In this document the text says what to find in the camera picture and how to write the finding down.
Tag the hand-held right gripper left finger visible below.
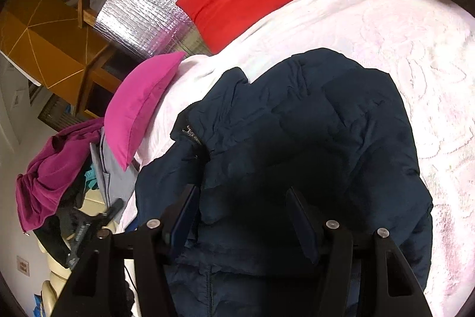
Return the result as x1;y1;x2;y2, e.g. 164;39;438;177
50;184;202;317

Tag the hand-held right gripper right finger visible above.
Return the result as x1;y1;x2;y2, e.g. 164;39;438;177
286;186;433;317

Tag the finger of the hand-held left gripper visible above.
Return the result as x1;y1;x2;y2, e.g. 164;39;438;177
99;198;125;229

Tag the navy puffer jacket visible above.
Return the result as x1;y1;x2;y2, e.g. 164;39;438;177
134;48;434;317

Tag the cream plastic chair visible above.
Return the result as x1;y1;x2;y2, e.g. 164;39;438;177
37;191;123;303

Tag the black cloth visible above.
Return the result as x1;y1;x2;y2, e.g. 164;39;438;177
35;207;80;269

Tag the grey cloth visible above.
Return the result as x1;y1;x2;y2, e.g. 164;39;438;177
90;127;140;214

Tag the teal cloth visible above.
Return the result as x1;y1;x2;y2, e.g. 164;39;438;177
83;168;101;191

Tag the magenta garment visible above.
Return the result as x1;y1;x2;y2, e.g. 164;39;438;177
15;118;106;232

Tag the pink pillow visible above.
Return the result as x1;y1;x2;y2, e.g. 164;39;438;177
104;51;187;170

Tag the golden brown cabinet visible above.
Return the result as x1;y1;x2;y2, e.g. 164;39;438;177
0;0;123;117

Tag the white fleece blanket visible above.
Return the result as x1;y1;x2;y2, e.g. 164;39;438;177
122;0;475;317

